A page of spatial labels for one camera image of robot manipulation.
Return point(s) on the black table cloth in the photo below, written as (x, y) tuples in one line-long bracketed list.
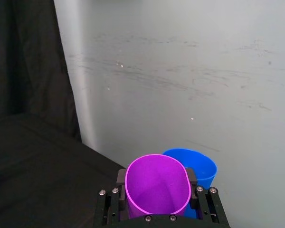
[(31, 142)]

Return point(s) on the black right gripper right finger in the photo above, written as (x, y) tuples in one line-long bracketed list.
[(207, 204)]

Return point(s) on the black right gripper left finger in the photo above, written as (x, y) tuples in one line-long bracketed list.
[(112, 202)]

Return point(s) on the purple plastic cup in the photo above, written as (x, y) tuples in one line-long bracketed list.
[(156, 183)]

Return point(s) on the blue plastic cup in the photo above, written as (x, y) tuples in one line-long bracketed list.
[(199, 169)]

